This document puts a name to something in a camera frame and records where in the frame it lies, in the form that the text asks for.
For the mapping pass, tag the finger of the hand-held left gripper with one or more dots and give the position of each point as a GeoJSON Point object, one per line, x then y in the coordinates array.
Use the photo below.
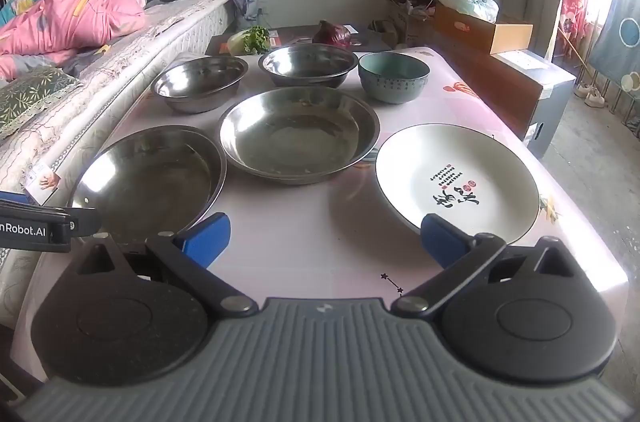
{"type": "Point", "coordinates": [20, 204]}

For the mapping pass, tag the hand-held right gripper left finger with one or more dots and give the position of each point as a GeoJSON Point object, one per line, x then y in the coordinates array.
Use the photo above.
{"type": "Point", "coordinates": [207, 237]}

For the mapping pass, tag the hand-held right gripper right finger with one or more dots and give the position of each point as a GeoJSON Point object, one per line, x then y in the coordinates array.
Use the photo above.
{"type": "Point", "coordinates": [442, 242]}

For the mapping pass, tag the shallow steel plate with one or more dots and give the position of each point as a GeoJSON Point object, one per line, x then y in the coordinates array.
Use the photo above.
{"type": "Point", "coordinates": [145, 182]}

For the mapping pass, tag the teal ceramic bowl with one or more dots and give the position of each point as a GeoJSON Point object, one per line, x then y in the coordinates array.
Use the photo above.
{"type": "Point", "coordinates": [395, 77]}

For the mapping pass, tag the steel bowl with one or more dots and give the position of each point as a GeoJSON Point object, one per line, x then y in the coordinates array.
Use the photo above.
{"type": "Point", "coordinates": [307, 65]}
{"type": "Point", "coordinates": [200, 82]}

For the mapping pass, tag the white mattress label card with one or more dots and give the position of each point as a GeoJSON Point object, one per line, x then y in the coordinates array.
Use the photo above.
{"type": "Point", "coordinates": [45, 184]}

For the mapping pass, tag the white ceramic plate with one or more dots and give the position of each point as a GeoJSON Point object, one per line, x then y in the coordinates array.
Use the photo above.
{"type": "Point", "coordinates": [450, 172]}

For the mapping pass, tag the green patterned pillow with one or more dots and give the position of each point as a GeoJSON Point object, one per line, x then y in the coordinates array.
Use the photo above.
{"type": "Point", "coordinates": [30, 95]}

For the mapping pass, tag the pink patterned tablecloth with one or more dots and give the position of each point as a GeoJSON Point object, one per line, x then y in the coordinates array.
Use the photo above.
{"type": "Point", "coordinates": [320, 227]}

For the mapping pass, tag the large deep steel plate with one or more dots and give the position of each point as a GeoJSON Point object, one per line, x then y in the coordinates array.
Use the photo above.
{"type": "Point", "coordinates": [300, 137]}

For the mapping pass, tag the brown wooden cabinet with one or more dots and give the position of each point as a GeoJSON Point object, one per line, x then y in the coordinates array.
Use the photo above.
{"type": "Point", "coordinates": [490, 87]}

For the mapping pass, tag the grey box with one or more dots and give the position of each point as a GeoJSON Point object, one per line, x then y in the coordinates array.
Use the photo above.
{"type": "Point", "coordinates": [550, 102]}

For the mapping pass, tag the white quilted mattress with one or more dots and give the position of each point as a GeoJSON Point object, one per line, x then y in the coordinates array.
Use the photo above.
{"type": "Point", "coordinates": [125, 52]}

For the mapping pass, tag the pink floral quilt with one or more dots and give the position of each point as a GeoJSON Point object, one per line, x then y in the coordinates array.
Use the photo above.
{"type": "Point", "coordinates": [75, 17]}

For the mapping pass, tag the napa cabbage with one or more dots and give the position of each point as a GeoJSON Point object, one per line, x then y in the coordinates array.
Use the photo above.
{"type": "Point", "coordinates": [250, 40]}

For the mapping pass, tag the white shoes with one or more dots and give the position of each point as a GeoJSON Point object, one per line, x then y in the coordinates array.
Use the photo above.
{"type": "Point", "coordinates": [590, 95]}

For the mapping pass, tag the open brown cardboard box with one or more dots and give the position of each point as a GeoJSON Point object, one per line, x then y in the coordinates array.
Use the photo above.
{"type": "Point", "coordinates": [480, 32]}

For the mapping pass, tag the pale green bag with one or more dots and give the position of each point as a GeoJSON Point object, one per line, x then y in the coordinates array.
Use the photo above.
{"type": "Point", "coordinates": [384, 31]}

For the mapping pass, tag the dark printed cardboard box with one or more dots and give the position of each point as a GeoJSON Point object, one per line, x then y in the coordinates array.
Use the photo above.
{"type": "Point", "coordinates": [292, 33]}

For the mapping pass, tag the wooden broom stick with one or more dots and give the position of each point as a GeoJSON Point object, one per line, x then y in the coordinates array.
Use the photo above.
{"type": "Point", "coordinates": [575, 52]}

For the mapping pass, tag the red onion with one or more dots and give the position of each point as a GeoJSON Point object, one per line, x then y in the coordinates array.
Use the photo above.
{"type": "Point", "coordinates": [332, 35]}

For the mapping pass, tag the white plastic bag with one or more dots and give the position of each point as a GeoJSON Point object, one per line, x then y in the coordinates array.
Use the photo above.
{"type": "Point", "coordinates": [470, 5]}

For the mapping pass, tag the blue cloth with circles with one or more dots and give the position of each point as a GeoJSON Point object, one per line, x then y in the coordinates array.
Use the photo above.
{"type": "Point", "coordinates": [617, 32]}

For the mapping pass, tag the pink floral curtain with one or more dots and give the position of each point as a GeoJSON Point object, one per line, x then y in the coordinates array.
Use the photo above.
{"type": "Point", "coordinates": [577, 2]}

